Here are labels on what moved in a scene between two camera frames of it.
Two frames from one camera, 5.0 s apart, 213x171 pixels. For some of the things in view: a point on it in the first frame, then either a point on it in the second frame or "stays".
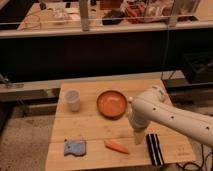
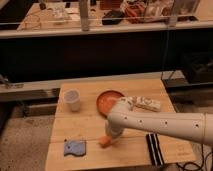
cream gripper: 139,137 → 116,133
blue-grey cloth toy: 75,147 stays
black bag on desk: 112,18 stays
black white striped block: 156,151 stays
